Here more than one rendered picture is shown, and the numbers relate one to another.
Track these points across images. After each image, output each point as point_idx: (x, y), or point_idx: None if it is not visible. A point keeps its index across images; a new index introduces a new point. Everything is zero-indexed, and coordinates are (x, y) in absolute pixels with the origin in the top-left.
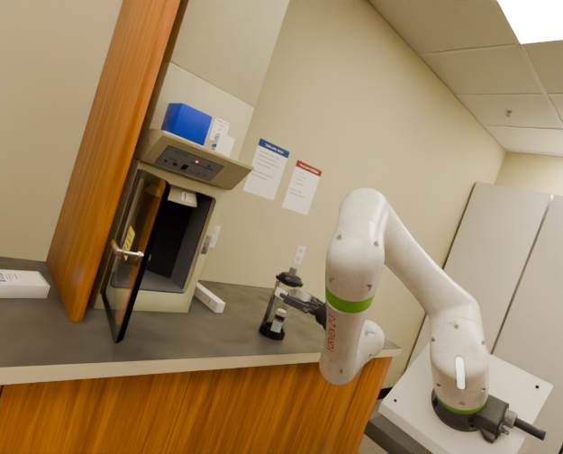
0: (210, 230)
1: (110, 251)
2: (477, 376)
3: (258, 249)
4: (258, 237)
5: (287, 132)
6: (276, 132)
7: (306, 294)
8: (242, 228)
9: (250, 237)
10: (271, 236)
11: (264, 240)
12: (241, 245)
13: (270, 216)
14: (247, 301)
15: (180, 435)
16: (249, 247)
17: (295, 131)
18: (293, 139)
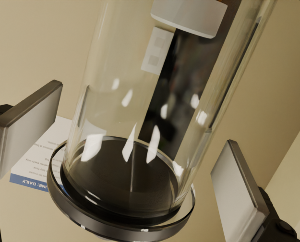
0: None
1: None
2: None
3: (32, 0)
4: (42, 31)
5: (22, 206)
6: (45, 206)
7: (19, 157)
8: (84, 56)
9: (60, 34)
10: (5, 29)
11: (22, 20)
12: (80, 18)
13: (19, 73)
14: None
15: None
16: (58, 10)
17: (6, 208)
18: (8, 199)
